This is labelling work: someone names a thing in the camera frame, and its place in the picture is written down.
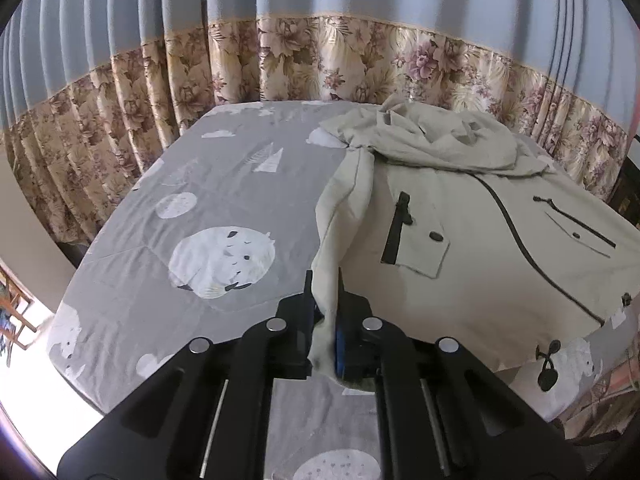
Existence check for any beige hooded jacket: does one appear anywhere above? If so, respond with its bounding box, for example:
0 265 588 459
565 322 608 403
311 96 639 376

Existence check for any grey animal print bedsheet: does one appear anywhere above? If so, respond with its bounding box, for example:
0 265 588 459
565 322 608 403
49 101 639 479

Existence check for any wooden chair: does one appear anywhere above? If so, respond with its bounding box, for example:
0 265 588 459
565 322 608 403
0 266 39 366

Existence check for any dark wooden cabinet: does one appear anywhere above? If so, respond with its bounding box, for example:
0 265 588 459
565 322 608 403
608 134 640 228

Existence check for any blue floral curtain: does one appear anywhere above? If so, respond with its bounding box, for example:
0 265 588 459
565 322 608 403
1 0 639 244

